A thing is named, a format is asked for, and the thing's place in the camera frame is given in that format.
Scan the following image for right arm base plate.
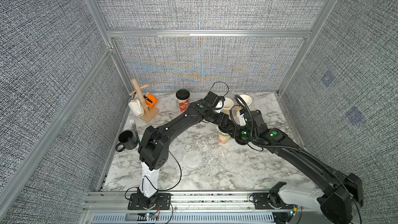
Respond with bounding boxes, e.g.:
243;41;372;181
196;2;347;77
248;192;297;210

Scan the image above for black mug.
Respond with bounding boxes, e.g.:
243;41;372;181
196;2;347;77
115;130;138;152

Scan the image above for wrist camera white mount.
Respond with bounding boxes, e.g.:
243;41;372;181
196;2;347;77
202;91;225;113
236;109;265;128

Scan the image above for wooden mug tree stand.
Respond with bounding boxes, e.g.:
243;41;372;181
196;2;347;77
131;79;159;122

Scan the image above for white leak-proof paper disc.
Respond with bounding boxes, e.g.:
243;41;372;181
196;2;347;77
182;151;202;170

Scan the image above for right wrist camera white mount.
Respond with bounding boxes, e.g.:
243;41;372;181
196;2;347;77
236;109;265;128

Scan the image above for orange mug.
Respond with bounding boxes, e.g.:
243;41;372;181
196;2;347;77
144;92;158;109

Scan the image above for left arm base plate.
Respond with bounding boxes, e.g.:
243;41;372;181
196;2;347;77
127;189;172;211

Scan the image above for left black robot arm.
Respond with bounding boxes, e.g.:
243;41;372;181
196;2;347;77
137;93;238;200

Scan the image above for white mug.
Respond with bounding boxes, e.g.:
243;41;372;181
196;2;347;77
128;100;145;117

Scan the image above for red paper milk tea cup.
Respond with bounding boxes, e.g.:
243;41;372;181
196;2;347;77
178;99;189;113

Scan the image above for silver fork green handle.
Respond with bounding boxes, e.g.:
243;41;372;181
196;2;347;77
129;119;141;145

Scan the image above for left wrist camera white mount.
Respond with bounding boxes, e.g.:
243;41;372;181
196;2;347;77
202;91;225;113

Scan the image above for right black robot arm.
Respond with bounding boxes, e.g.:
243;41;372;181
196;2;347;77
228;125;363;224

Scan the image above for cream paper cup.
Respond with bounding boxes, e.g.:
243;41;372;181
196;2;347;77
235;94;252;114
218;132;230;144
221;97;234;114

